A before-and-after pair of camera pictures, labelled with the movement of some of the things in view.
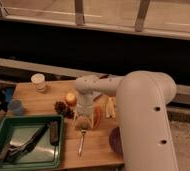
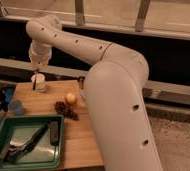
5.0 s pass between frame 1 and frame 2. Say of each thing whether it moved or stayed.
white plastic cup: stayed
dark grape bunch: stayed
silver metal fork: moved
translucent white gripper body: moved
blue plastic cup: stayed
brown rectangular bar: stayed
